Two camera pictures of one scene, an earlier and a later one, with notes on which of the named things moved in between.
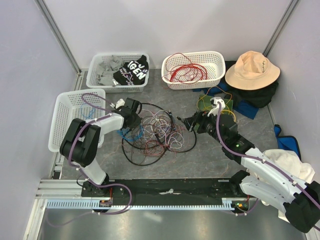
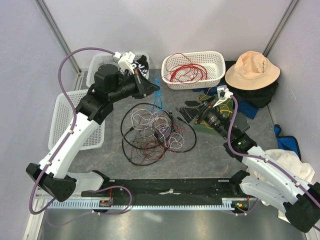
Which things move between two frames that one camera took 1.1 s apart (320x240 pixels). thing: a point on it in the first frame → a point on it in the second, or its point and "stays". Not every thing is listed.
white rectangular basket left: x=86 y=104 stays
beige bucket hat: x=252 y=70 stays
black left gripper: x=136 y=123 → x=145 y=87
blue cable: x=124 y=136 → x=158 y=91
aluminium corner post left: x=59 y=35 stays
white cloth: x=291 y=162 stays
